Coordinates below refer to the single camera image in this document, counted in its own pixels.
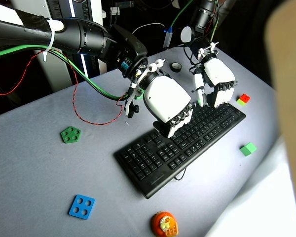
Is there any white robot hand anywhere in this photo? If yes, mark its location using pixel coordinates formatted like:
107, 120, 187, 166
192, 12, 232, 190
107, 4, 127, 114
192, 56, 238, 109
142, 74, 197, 139

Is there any black computer keyboard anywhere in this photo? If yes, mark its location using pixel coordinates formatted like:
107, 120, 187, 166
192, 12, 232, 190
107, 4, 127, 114
113, 102, 247, 199

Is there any black tape roll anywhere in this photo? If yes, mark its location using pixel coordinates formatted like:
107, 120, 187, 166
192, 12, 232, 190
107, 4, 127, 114
169, 62, 183, 73

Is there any beige panel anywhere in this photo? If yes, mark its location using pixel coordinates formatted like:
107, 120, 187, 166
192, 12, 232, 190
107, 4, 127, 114
263, 0, 296, 237

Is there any green cube block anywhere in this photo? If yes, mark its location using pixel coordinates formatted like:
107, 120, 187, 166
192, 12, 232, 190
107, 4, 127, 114
239, 142, 258, 157

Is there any green pentagon block with holes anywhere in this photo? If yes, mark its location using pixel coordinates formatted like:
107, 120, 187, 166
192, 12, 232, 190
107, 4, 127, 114
60, 126, 82, 144

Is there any white equipment cabinet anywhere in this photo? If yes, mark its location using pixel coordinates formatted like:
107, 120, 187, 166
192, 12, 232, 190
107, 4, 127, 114
11, 0, 107, 93

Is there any white zip tie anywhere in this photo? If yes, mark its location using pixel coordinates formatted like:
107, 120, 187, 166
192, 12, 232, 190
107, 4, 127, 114
41, 29, 56, 62

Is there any orange toy cake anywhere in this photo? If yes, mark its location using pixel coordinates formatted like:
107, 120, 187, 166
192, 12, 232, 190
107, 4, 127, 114
150, 211, 179, 237

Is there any white backdrop cloth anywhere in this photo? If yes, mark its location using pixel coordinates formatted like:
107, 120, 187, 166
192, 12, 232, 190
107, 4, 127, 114
204, 133, 296, 237

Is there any blue square block with holes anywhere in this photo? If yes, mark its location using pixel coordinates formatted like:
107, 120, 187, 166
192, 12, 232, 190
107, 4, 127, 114
68, 194, 96, 220

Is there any grey table cloth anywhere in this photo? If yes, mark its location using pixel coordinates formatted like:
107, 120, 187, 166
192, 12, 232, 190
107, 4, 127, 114
0, 46, 287, 237

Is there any blue grey cable plug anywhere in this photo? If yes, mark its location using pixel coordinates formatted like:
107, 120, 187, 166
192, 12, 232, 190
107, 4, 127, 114
162, 27, 175, 49

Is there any white cable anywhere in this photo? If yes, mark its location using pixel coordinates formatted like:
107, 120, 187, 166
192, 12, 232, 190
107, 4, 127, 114
132, 22, 166, 35

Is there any black keyboard cable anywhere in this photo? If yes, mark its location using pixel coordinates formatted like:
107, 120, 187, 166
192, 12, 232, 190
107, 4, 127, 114
174, 167, 188, 181

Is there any red black twisted wire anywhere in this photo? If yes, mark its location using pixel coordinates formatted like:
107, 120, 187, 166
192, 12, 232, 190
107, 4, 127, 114
0, 49, 129, 125

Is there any green cable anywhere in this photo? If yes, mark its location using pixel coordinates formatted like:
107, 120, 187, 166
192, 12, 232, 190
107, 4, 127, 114
0, 44, 125, 101

